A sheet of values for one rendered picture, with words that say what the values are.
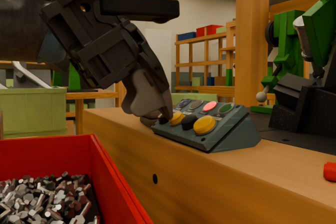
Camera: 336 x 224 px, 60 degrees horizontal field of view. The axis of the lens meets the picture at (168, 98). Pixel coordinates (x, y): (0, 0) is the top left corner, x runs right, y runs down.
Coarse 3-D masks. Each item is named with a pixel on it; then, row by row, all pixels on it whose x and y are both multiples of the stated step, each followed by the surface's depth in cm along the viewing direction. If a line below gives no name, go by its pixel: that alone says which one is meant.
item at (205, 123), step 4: (204, 116) 37; (208, 116) 37; (196, 120) 38; (200, 120) 37; (204, 120) 36; (208, 120) 36; (212, 120) 36; (196, 124) 37; (200, 124) 36; (204, 124) 36; (208, 124) 36; (212, 124) 36; (196, 128) 36; (200, 128) 36; (204, 128) 36; (208, 128) 36; (196, 132) 37; (200, 132) 36
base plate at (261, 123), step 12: (252, 120) 63; (264, 120) 63; (264, 132) 49; (276, 132) 49; (288, 132) 49; (300, 132) 49; (288, 144) 40; (300, 144) 40; (312, 144) 40; (324, 144) 40
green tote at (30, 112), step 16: (0, 96) 98; (16, 96) 100; (32, 96) 103; (48, 96) 105; (64, 96) 108; (16, 112) 101; (32, 112) 103; (48, 112) 105; (64, 112) 107; (16, 128) 101; (32, 128) 103; (48, 128) 105; (64, 128) 107
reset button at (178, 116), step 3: (174, 114) 43; (177, 114) 43; (180, 114) 42; (174, 117) 42; (177, 117) 42; (180, 117) 42; (171, 120) 42; (174, 120) 42; (177, 120) 42; (180, 120) 42; (171, 123) 43; (174, 123) 42
